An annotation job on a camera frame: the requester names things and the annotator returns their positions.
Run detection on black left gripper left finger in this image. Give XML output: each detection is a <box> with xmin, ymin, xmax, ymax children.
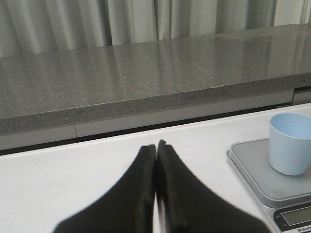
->
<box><xmin>54</xmin><ymin>145</ymin><xmax>156</xmax><ymax>233</ymax></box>

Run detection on grey curtain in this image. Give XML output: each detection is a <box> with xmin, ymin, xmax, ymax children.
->
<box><xmin>0</xmin><ymin>0</ymin><xmax>311</xmax><ymax>57</ymax></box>

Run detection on silver electronic kitchen scale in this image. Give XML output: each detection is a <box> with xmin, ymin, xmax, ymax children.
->
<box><xmin>226</xmin><ymin>138</ymin><xmax>311</xmax><ymax>233</ymax></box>

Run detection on light blue plastic cup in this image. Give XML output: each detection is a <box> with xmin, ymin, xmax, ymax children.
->
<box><xmin>269</xmin><ymin>113</ymin><xmax>311</xmax><ymax>176</ymax></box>

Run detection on grey stone counter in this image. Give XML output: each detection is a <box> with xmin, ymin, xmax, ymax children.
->
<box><xmin>0</xmin><ymin>24</ymin><xmax>311</xmax><ymax>150</ymax></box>

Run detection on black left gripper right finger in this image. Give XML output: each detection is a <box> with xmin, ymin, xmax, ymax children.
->
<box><xmin>155</xmin><ymin>140</ymin><xmax>270</xmax><ymax>233</ymax></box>

